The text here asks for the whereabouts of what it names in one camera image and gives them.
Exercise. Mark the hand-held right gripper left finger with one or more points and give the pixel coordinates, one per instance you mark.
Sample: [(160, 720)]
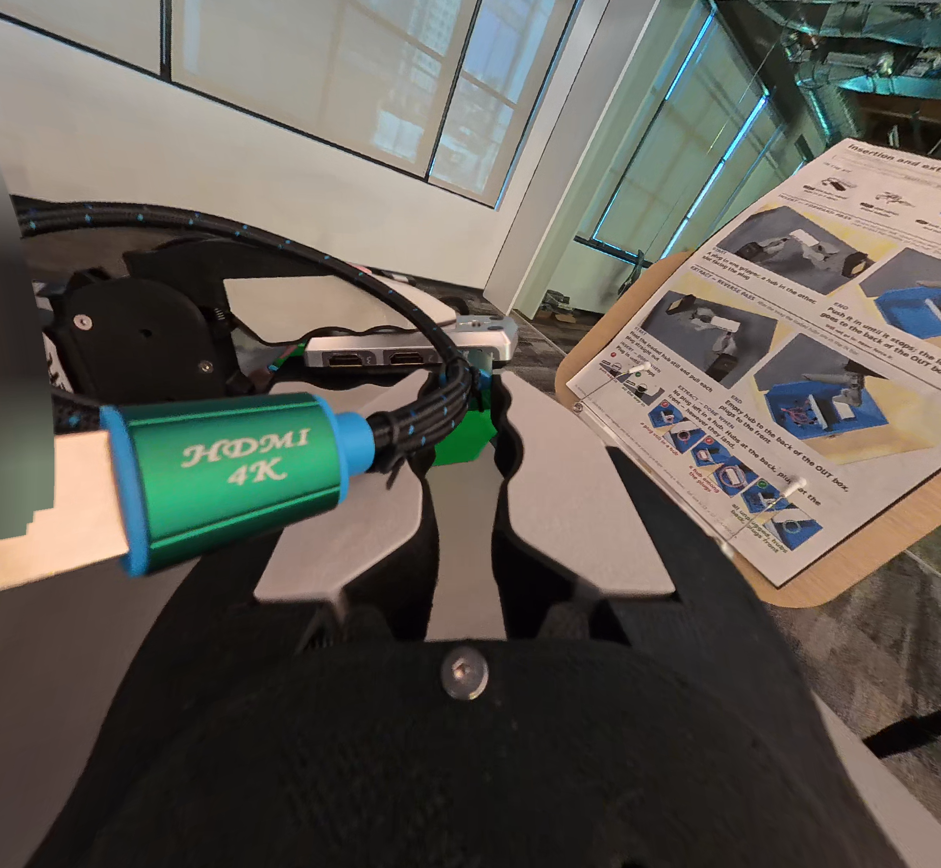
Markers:
[(353, 538)]

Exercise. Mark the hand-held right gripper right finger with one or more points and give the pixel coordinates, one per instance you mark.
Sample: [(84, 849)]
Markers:
[(588, 516)]

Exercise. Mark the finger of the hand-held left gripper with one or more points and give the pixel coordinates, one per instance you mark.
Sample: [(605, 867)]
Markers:
[(338, 302)]

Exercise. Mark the silver port hub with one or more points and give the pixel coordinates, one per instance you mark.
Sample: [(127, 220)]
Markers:
[(412, 351)]

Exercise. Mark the green plastic bin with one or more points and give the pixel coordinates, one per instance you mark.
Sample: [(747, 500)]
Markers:
[(468, 435)]

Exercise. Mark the printed instruction sheet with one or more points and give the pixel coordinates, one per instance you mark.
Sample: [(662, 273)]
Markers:
[(794, 354)]

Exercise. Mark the instruction sheet on stand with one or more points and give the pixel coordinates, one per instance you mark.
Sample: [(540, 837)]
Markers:
[(853, 589)]

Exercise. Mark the silver ventilation duct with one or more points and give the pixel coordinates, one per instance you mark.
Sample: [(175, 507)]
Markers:
[(838, 75)]

